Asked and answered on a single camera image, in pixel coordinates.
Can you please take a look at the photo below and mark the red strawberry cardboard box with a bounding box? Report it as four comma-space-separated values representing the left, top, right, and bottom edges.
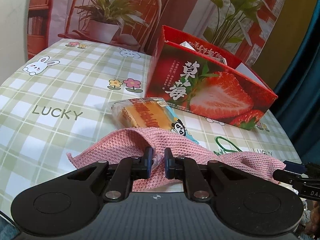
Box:
145, 25, 277, 130

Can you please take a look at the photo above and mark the packaged cake snack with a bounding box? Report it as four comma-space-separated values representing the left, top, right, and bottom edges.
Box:
108, 98, 199, 144

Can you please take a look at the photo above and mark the green rubber band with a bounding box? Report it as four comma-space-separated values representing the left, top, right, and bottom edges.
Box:
214, 136, 242, 155

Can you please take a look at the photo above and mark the pink room scene backdrop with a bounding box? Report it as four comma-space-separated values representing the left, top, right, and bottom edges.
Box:
26, 0, 293, 67

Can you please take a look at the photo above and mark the green plaid tablecloth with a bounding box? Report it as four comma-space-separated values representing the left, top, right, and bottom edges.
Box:
0, 39, 303, 222

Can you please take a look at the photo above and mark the pink knitted cloth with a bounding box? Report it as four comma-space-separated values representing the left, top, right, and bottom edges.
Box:
67, 127, 286, 192

